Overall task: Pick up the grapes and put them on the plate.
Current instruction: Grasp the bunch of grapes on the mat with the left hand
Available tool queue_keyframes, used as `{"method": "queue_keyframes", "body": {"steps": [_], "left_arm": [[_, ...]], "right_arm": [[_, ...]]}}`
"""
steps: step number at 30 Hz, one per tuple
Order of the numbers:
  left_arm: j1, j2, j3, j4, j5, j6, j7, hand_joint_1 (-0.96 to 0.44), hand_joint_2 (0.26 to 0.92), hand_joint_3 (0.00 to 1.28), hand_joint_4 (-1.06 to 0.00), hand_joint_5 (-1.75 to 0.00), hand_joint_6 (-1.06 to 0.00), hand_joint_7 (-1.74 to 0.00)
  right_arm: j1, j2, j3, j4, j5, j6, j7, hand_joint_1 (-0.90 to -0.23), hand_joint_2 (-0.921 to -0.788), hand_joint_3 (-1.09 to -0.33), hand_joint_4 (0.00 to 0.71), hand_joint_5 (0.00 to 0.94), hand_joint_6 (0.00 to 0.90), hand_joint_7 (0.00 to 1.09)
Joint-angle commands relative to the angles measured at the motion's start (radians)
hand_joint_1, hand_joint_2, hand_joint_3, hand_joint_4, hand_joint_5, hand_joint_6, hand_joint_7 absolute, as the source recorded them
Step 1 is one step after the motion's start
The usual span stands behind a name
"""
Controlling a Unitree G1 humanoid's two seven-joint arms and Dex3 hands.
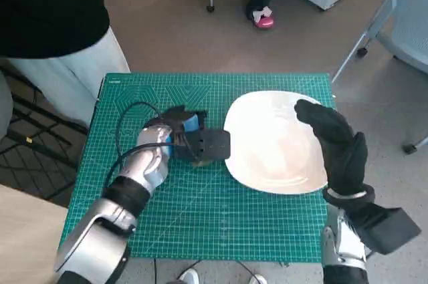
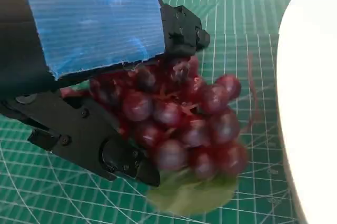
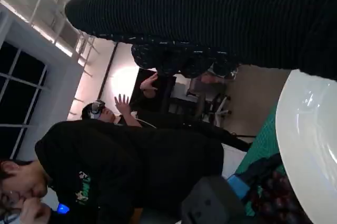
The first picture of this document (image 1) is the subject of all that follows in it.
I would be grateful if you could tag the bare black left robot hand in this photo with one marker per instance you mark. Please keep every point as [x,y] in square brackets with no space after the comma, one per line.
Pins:
[210,145]

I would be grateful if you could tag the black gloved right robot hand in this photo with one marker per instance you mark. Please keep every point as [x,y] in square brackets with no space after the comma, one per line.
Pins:
[341,150]

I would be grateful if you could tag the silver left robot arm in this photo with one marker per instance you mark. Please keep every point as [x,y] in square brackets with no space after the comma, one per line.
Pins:
[90,240]

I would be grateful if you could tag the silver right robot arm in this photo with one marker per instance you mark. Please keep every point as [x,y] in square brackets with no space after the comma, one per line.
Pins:
[344,247]

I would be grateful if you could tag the white plate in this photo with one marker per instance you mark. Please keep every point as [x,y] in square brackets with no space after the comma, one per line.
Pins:
[274,143]

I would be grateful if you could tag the green cutting mat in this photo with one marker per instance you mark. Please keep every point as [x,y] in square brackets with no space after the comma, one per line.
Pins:
[207,214]

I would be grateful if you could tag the white shoe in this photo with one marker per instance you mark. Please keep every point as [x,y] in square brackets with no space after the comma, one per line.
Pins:
[189,277]
[257,279]

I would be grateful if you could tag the grey-blue chair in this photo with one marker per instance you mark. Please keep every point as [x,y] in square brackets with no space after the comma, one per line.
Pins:
[408,30]

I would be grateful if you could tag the light wooden desk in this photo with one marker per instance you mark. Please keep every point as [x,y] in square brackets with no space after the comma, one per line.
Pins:
[26,230]

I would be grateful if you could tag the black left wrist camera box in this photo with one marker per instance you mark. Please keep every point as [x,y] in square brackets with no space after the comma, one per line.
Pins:
[174,117]

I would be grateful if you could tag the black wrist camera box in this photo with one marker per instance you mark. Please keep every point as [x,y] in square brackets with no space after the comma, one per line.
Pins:
[174,117]
[391,230]

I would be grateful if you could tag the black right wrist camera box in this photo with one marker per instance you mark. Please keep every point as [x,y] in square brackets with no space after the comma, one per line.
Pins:
[391,230]

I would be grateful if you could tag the black metal frame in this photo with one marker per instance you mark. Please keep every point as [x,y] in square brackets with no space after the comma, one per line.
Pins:
[40,130]

